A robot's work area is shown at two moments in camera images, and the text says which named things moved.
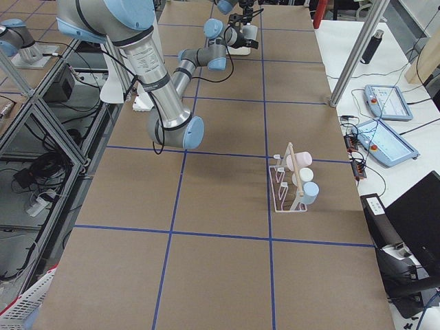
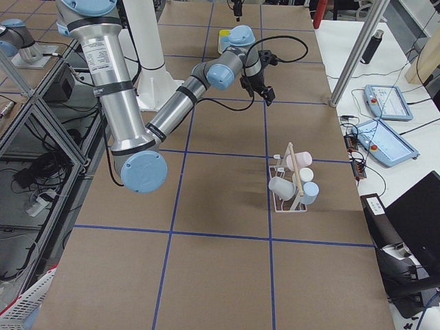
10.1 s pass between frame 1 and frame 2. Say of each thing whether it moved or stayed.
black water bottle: stayed
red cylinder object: stayed
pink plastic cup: stayed
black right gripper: moved
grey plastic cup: moved
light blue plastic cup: stayed
